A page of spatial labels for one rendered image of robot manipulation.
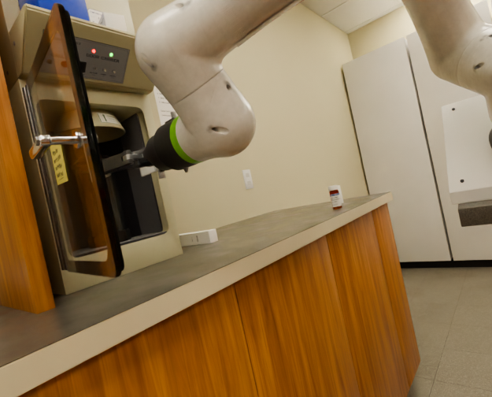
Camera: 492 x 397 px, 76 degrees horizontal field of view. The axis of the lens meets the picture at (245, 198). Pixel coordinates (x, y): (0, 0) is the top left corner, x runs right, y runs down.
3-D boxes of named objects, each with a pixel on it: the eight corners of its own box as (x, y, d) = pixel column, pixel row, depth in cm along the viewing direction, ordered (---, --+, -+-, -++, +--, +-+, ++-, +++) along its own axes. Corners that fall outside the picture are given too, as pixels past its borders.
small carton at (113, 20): (103, 46, 80) (98, 23, 80) (123, 49, 83) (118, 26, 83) (108, 35, 76) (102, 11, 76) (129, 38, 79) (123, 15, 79)
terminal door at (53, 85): (70, 270, 67) (29, 85, 67) (123, 276, 45) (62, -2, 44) (65, 271, 67) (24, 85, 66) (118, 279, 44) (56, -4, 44)
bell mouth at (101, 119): (45, 145, 86) (41, 125, 86) (108, 144, 100) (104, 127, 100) (71, 124, 75) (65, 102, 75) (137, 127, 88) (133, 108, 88)
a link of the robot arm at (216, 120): (251, 161, 48) (277, 124, 55) (202, 87, 43) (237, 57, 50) (193, 180, 57) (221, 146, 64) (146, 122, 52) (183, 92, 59)
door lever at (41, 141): (66, 161, 53) (63, 146, 53) (82, 146, 46) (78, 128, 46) (28, 163, 50) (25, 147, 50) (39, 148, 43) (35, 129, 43)
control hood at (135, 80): (16, 78, 67) (6, 31, 67) (149, 94, 92) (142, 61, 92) (34, 53, 60) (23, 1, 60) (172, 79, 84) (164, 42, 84)
